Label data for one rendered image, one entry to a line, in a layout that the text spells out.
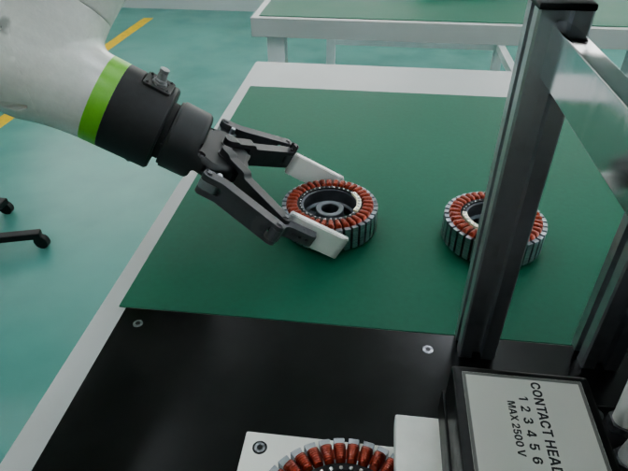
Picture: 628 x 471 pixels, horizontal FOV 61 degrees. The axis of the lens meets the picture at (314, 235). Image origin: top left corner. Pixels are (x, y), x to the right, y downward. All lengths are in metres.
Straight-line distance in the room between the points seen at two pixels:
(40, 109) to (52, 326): 1.21
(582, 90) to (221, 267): 0.42
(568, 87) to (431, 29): 1.24
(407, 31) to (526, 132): 1.18
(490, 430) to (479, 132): 0.70
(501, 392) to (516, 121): 0.17
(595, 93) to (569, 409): 0.14
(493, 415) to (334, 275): 0.35
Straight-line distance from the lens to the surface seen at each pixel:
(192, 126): 0.57
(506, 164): 0.37
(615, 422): 0.30
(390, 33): 1.53
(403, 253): 0.61
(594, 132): 0.26
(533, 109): 0.36
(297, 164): 0.67
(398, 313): 0.54
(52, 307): 1.80
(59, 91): 0.57
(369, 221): 0.60
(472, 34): 1.55
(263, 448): 0.40
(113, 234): 2.04
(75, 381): 0.52
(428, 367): 0.47
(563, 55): 0.32
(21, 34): 0.58
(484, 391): 0.27
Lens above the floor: 1.12
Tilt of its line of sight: 36 degrees down
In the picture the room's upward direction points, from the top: straight up
